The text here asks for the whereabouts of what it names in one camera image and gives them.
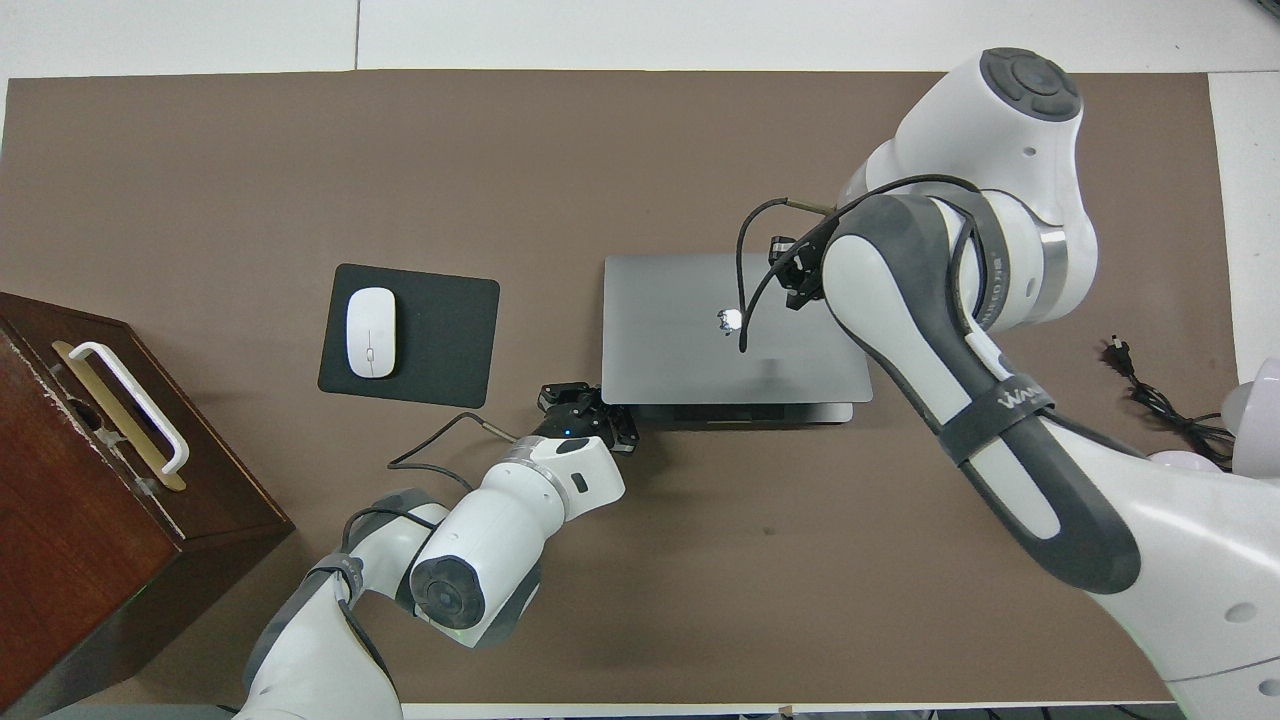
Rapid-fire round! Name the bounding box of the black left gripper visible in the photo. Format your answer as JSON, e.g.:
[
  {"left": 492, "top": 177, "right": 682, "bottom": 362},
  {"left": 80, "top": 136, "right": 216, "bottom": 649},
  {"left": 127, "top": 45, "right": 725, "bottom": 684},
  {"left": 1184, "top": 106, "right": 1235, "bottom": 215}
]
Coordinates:
[{"left": 528, "top": 381, "right": 642, "bottom": 457}]

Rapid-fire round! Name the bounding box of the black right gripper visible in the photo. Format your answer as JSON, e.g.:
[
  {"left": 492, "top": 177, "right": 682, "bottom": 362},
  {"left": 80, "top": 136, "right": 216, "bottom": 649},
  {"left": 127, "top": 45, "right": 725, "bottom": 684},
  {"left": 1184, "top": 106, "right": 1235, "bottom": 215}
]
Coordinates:
[{"left": 767, "top": 232, "right": 833, "bottom": 312}]

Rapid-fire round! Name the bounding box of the grey aluminium laptop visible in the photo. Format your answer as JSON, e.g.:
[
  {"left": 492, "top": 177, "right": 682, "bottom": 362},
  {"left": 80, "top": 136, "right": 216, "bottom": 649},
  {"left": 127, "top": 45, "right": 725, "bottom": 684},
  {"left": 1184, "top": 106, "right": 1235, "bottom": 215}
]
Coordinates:
[{"left": 601, "top": 252, "right": 874, "bottom": 428}]

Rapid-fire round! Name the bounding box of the black mouse pad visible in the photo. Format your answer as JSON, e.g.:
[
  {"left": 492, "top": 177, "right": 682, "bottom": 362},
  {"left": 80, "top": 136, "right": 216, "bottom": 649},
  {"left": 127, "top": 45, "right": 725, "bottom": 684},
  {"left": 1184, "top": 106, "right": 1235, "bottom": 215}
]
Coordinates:
[{"left": 317, "top": 263, "right": 501, "bottom": 410}]

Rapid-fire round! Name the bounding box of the brown table mat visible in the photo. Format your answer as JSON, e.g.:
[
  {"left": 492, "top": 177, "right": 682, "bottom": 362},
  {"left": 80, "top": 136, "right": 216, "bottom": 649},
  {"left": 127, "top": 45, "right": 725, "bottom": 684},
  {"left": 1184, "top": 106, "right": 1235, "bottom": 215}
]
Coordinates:
[{"left": 0, "top": 70, "right": 1241, "bottom": 706}]

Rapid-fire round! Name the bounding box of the white computer mouse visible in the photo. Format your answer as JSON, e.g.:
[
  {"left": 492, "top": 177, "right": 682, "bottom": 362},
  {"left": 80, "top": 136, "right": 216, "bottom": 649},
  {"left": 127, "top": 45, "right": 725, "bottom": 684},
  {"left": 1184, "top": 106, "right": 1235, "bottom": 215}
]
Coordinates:
[{"left": 346, "top": 287, "right": 398, "bottom": 380}]

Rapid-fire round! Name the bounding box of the white desk lamp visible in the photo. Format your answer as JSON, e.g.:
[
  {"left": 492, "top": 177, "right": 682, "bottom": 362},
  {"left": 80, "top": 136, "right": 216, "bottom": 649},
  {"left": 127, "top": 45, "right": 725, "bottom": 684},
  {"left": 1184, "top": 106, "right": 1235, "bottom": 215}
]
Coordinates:
[{"left": 1148, "top": 357, "right": 1280, "bottom": 479}]

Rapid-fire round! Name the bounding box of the dark brown wooden box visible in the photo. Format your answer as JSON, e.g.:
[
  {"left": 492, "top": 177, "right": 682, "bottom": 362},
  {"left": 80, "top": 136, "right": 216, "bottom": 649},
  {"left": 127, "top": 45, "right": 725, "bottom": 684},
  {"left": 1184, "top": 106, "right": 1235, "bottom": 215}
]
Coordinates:
[{"left": 0, "top": 290, "right": 296, "bottom": 717}]

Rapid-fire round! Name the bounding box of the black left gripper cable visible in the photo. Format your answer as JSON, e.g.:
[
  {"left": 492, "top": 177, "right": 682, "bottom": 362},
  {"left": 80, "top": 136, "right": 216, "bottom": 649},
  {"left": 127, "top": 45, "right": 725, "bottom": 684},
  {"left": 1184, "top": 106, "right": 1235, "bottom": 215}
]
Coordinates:
[{"left": 387, "top": 411, "right": 523, "bottom": 493}]

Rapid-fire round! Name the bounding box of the black lamp power cable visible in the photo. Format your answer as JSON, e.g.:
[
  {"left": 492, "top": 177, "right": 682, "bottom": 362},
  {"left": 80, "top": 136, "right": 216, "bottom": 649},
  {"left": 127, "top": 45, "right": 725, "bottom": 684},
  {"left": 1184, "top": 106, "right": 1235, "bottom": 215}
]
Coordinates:
[{"left": 1108, "top": 337, "right": 1237, "bottom": 467}]

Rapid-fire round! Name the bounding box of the white box handle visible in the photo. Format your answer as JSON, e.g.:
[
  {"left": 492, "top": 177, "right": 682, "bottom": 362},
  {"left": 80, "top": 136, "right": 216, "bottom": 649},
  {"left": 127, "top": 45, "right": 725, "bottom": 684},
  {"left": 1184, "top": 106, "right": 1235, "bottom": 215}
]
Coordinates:
[{"left": 68, "top": 342, "right": 191, "bottom": 476}]

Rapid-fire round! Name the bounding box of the gold handle backing plate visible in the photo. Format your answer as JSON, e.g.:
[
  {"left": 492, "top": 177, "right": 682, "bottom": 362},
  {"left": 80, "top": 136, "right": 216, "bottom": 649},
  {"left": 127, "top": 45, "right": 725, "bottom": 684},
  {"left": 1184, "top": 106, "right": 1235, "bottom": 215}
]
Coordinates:
[{"left": 52, "top": 340, "right": 188, "bottom": 493}]

